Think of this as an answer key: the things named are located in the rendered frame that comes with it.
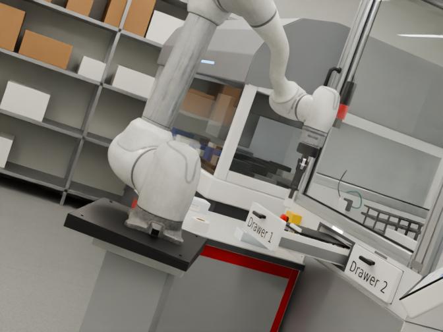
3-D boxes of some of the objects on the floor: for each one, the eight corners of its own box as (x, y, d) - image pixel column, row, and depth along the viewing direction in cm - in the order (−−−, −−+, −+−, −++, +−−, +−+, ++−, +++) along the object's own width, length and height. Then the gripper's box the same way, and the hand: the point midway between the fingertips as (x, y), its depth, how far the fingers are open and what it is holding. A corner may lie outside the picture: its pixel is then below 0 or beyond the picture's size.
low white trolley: (99, 419, 262) (167, 225, 257) (79, 348, 321) (134, 188, 315) (240, 444, 282) (305, 264, 277) (197, 373, 341) (250, 222, 335)
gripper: (299, 140, 262) (276, 201, 264) (300, 141, 249) (276, 205, 251) (318, 147, 261) (296, 209, 263) (320, 148, 248) (296, 213, 250)
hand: (289, 197), depth 257 cm, fingers closed
